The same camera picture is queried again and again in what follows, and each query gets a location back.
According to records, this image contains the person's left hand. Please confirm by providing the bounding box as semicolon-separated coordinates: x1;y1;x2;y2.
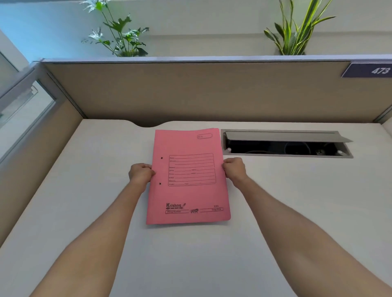
128;163;156;193

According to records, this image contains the person's right hand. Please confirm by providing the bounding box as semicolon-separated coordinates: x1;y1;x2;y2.
222;157;249;189

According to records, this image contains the pink paper file folder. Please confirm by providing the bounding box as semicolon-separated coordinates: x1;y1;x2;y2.
146;128;231;225

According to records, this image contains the person's left forearm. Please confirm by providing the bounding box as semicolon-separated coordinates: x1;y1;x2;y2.
29;180;145;297

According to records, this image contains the person's right forearm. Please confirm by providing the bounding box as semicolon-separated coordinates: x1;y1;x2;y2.
235;176;392;297

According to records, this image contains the beige cubicle partition panel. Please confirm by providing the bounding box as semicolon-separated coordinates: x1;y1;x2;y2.
0;55;392;245

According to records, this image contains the broad-leaf green plant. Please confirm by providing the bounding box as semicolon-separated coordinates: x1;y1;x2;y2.
79;0;150;57

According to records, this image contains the glass side partition panel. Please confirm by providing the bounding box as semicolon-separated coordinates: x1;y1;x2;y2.
0;50;57;163

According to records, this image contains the striped long-leaf green plant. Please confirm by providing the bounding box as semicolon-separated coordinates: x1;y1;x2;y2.
264;0;337;56

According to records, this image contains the dark blue number plate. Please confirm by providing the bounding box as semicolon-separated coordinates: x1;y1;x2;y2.
341;62;392;78

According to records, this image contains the grey desk cable tray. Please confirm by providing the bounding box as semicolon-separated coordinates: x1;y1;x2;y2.
221;129;354;158

